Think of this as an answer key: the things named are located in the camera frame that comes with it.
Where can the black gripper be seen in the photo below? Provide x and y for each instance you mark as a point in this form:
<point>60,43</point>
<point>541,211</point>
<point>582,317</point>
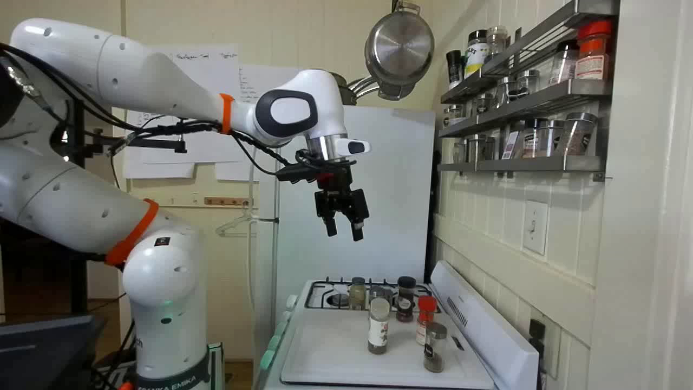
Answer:
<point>339,190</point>

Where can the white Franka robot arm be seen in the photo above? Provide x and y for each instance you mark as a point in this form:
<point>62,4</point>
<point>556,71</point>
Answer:
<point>165,290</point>

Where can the small clear spice bottle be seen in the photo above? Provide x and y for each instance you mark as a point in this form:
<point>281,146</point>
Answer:
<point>358,294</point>

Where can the black lid spice bottle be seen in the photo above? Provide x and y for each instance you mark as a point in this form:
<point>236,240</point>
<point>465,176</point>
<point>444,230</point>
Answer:
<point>406,301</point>

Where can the white label spice bottle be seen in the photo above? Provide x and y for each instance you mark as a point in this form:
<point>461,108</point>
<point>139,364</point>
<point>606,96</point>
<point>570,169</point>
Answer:
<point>376,334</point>

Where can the red lid spice bottle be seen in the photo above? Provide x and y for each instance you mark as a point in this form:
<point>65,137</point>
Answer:
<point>426,311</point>

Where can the red lid rack jar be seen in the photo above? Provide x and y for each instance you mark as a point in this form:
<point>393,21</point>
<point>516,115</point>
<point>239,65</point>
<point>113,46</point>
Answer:
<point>593,51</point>

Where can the white refrigerator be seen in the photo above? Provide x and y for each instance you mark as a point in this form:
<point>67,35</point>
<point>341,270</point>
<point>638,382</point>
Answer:
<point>389,218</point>

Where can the black stove burner grate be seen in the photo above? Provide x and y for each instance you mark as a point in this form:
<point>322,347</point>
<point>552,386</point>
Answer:
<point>328,290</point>

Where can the hanging stainless steel pan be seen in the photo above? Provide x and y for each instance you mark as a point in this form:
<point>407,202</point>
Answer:
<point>399,46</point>

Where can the white kitchen stove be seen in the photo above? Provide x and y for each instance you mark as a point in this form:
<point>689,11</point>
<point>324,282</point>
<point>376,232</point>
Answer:
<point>489,340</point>

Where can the dark rack jar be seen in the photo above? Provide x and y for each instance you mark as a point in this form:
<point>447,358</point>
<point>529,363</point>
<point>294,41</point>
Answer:
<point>453,69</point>

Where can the white label rack jar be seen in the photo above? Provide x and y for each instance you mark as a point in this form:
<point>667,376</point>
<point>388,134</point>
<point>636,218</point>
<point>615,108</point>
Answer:
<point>474,56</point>

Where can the black vertical stand pole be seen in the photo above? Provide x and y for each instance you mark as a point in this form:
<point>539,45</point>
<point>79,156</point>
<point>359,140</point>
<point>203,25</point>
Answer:
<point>79,275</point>

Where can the dark laptop screen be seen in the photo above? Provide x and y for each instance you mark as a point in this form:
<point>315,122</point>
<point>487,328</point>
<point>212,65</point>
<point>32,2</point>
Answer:
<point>44,354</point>

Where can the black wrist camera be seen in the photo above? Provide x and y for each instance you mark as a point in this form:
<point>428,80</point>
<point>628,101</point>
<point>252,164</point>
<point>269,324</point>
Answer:
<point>296,174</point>

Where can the small wooden wall strip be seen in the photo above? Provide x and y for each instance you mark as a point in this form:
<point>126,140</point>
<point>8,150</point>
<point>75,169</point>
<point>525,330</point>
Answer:
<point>226,202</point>

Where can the white wall outlet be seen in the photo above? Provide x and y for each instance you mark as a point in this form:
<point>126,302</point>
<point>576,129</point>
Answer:
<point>536,228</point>

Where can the black wall outlet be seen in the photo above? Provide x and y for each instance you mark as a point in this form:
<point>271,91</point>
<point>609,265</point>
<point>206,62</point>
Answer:
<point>538,340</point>

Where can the metal wall spice rack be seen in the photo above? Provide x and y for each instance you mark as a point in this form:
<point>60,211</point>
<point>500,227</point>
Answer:
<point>533,101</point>

